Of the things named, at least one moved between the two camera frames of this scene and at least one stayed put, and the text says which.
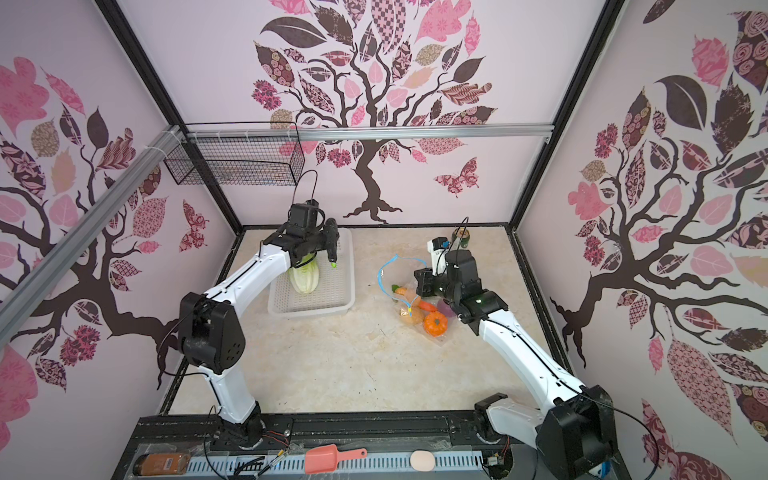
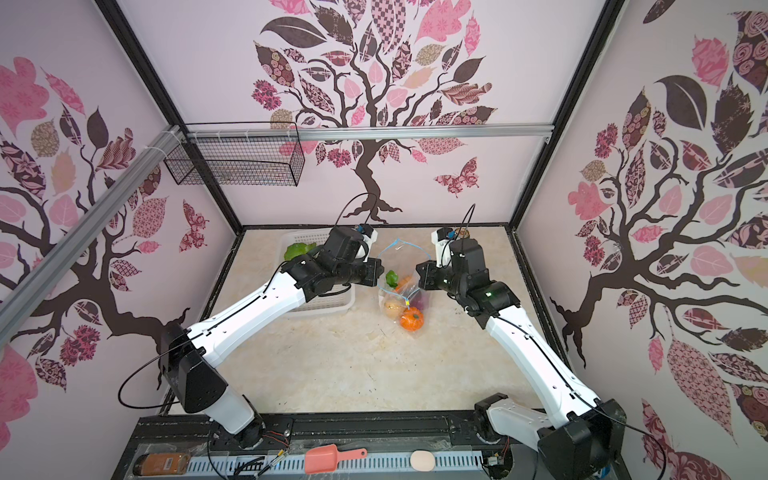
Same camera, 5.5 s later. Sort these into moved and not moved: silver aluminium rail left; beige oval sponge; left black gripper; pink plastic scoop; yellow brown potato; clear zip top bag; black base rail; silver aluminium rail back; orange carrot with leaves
Moved: orange carrot with leaves; left black gripper; clear zip top bag; yellow brown potato
Not moved: silver aluminium rail back; black base rail; beige oval sponge; silver aluminium rail left; pink plastic scoop
